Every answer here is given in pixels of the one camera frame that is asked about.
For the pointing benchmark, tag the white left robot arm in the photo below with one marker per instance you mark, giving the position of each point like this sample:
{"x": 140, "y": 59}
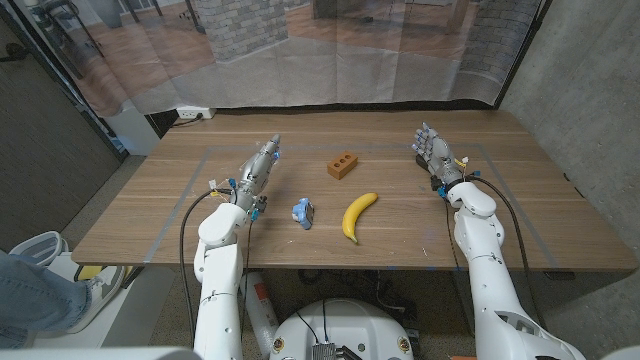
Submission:
{"x": 217, "y": 280}

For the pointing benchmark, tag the white cylinder with orange label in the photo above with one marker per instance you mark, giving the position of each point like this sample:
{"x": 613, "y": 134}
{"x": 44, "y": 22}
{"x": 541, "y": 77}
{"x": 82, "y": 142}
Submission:
{"x": 260, "y": 310}

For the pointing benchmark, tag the grey finned module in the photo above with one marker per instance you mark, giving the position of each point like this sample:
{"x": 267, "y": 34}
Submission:
{"x": 324, "y": 351}

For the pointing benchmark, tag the blue toy camera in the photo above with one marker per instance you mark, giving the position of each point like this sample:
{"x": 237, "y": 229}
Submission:
{"x": 302, "y": 212}

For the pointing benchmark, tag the clear plastic clamshell container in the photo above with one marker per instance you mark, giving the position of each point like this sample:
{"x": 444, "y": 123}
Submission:
{"x": 221, "y": 201}

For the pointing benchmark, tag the brown toy brick block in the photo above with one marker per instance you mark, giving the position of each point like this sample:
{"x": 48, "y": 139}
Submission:
{"x": 342, "y": 167}

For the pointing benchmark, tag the yellow toy banana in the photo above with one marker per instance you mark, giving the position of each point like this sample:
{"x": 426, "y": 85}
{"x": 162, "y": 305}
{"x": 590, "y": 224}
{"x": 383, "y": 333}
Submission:
{"x": 356, "y": 212}

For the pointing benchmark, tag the white floor platform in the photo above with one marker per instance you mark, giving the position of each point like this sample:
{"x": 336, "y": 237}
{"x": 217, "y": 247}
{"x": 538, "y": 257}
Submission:
{"x": 140, "y": 310}

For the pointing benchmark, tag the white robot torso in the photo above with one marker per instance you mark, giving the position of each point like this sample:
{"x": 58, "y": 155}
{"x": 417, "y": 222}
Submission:
{"x": 345, "y": 325}

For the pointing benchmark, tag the white ribbed footrest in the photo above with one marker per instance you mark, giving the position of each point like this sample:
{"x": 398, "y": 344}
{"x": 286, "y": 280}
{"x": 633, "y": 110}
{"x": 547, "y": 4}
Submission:
{"x": 40, "y": 246}

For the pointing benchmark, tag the person's leg in jeans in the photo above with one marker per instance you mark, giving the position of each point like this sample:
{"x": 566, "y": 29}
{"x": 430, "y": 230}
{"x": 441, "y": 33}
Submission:
{"x": 35, "y": 300}

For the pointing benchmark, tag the printed room backdrop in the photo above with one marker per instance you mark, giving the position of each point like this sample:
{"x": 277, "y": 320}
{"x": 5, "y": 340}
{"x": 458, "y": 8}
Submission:
{"x": 320, "y": 65}

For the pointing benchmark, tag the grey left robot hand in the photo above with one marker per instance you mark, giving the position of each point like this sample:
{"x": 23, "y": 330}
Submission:
{"x": 255, "y": 175}

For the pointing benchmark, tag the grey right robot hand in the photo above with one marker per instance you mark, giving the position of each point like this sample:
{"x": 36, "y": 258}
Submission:
{"x": 437, "y": 155}

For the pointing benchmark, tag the white power strip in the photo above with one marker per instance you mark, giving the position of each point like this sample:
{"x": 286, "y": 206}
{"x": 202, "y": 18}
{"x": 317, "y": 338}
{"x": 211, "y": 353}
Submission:
{"x": 192, "y": 113}

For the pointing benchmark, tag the white grey sneaker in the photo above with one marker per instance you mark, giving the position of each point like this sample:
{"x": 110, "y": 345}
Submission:
{"x": 102, "y": 290}

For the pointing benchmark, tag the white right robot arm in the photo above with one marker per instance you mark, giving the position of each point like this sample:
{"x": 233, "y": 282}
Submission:
{"x": 482, "y": 270}

